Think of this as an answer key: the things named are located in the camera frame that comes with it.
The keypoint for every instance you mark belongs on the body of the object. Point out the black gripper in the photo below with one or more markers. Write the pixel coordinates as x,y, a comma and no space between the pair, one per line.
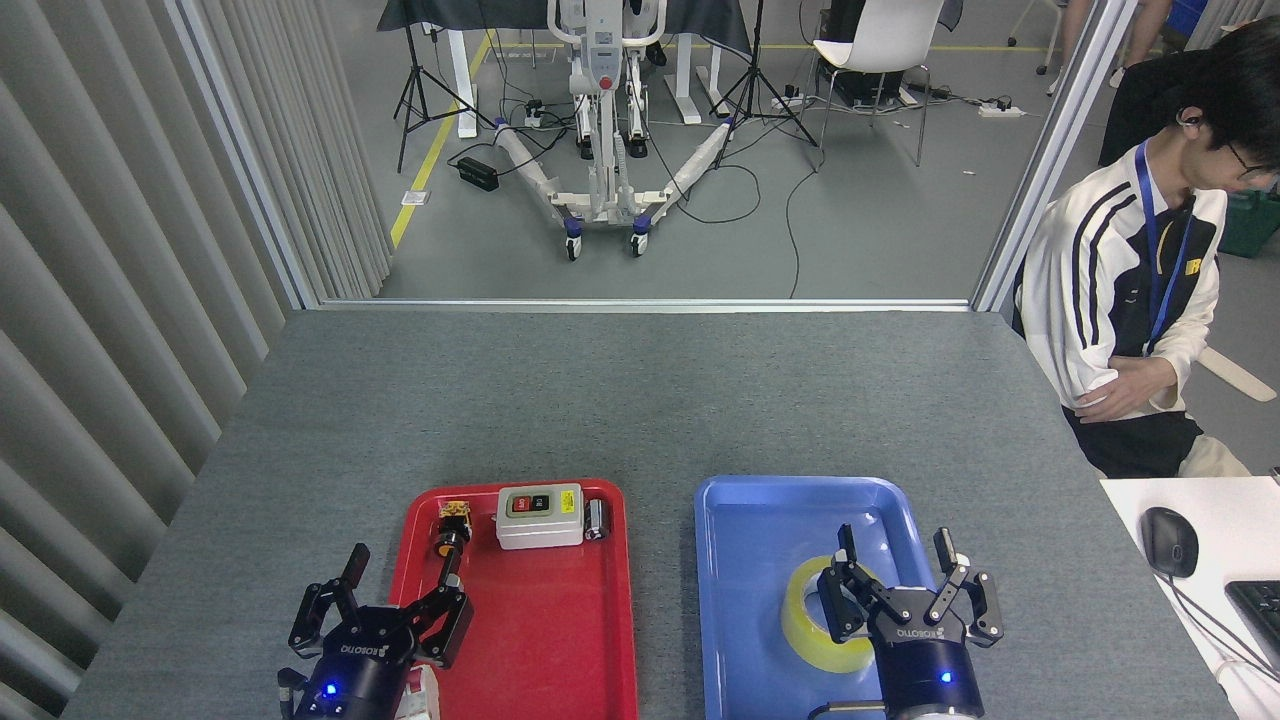
925,660
360,670

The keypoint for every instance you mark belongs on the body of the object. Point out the yellow tape roll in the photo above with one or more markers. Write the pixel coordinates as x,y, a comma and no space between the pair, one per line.
795,622

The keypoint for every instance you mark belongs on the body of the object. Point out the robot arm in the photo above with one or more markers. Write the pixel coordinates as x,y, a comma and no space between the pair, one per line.
930,714

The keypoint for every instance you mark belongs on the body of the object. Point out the person's hand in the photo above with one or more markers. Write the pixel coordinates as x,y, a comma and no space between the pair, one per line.
1110,402

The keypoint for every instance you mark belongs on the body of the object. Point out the white red circuit breaker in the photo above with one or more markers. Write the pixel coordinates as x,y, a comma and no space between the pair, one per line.
425,695

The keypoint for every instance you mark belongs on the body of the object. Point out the blue plastic tray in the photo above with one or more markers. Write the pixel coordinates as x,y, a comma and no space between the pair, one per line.
750,600

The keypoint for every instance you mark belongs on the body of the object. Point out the red plastic tray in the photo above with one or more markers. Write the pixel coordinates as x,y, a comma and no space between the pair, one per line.
560,620

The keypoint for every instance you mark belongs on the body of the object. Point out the small black silver cylinder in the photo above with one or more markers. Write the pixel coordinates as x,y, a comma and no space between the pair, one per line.
596,520

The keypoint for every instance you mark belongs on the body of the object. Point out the black computer mouse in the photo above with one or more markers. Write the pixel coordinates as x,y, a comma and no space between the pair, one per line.
1170,540

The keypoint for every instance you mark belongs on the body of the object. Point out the white desk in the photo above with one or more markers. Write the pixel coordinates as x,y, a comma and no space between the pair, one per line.
1240,530

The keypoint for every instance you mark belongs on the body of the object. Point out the black keyboard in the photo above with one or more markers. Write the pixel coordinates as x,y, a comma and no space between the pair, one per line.
1262,615

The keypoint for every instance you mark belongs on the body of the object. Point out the white floor plate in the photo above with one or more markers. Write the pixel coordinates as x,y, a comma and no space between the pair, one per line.
416,198

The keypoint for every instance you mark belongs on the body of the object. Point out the black power adapter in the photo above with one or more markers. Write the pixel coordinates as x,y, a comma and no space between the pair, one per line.
478,174

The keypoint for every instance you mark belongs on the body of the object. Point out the white power strip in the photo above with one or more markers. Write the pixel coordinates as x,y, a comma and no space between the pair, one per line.
1000,110

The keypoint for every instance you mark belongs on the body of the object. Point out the green plastic bin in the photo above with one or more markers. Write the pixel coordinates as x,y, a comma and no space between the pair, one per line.
1255,225

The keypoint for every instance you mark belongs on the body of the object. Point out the white stand on wheels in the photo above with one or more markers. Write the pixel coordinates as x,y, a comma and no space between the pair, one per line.
605,150

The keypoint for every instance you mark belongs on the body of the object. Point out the black tripod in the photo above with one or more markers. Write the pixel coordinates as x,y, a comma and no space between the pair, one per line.
755,80
415,90

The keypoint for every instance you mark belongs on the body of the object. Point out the person in black trousers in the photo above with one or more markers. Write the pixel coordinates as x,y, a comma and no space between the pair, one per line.
1135,110

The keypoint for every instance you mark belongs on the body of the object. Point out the white plastic chair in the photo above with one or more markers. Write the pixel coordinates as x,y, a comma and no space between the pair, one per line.
880,40

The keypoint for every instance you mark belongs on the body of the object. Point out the standing person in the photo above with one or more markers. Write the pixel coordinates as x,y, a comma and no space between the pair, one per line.
1140,30

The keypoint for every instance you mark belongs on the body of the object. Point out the white switch box two buttons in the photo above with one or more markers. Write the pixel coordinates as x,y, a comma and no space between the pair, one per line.
540,528

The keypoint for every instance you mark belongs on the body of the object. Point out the silver rail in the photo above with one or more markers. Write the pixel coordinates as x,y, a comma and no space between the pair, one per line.
650,304

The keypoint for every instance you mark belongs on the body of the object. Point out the silver post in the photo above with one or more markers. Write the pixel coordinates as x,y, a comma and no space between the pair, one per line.
1050,150
245,150

